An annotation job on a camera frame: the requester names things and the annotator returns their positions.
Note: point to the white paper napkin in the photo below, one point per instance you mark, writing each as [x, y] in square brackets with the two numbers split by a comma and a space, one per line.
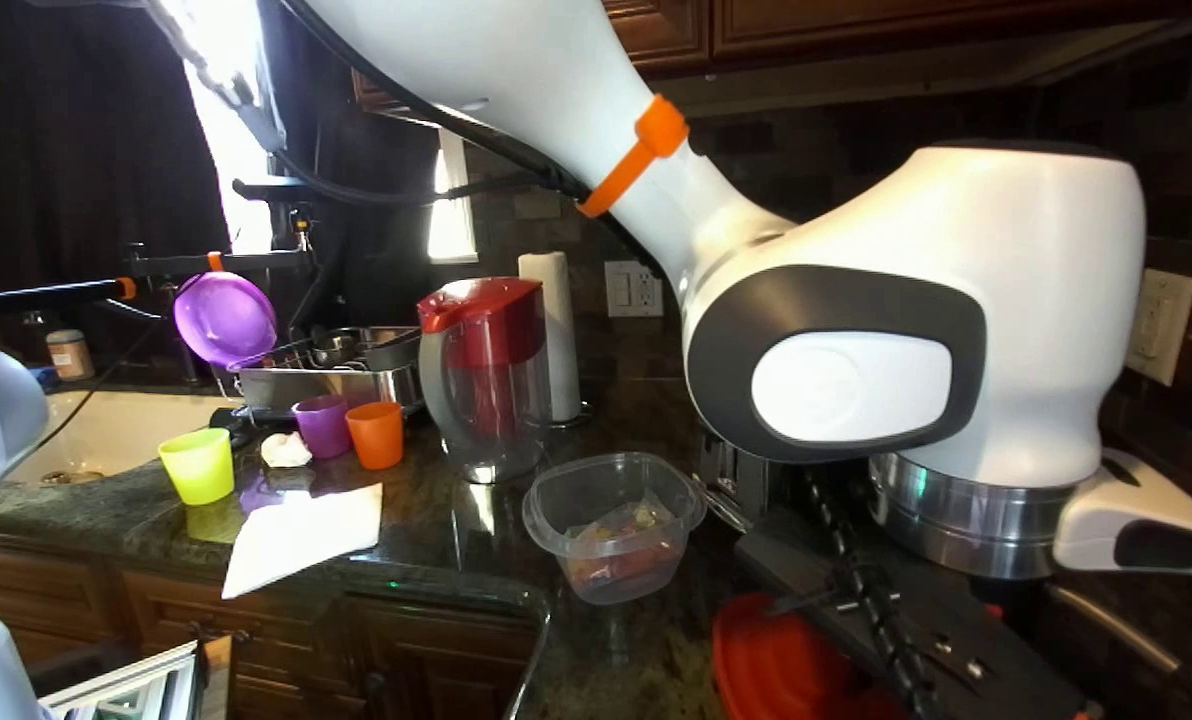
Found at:
[294, 533]

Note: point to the white wall outlet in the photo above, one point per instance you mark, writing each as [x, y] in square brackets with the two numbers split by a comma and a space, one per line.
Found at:
[630, 289]

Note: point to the clear plastic container bowl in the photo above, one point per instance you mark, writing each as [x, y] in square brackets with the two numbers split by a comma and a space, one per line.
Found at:
[584, 489]

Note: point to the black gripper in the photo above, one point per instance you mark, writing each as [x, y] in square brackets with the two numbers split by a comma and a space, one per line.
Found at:
[925, 637]

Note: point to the white wall switch plate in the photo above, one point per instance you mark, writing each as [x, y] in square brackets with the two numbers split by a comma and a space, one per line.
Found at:
[1161, 324]

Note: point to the orange plastic cup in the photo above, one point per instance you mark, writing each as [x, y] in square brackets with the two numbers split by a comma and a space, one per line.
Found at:
[378, 434]

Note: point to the metal dish rack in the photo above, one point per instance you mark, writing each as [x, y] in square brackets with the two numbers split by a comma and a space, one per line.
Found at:
[362, 360]

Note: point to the red plastic container lid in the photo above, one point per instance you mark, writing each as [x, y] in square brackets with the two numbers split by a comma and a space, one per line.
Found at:
[773, 665]

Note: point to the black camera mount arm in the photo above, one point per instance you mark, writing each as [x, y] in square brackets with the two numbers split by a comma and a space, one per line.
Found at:
[287, 278]

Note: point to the white paper towel roll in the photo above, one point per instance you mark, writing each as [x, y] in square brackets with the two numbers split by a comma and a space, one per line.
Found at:
[550, 269]

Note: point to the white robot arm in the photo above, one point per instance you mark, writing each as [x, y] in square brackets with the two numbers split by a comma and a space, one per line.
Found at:
[953, 324]

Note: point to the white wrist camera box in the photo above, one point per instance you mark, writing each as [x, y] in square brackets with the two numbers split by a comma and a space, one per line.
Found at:
[1130, 518]

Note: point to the green plastic cup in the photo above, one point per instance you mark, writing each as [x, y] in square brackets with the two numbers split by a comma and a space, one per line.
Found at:
[196, 464]

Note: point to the clear bag of candy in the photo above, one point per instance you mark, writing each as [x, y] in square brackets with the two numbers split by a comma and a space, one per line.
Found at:
[624, 552]

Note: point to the clear water filter pitcher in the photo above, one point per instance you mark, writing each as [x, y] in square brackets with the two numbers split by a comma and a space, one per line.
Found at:
[485, 375]

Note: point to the purple plastic cup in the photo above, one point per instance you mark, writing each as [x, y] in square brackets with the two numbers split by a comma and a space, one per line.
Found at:
[322, 424]

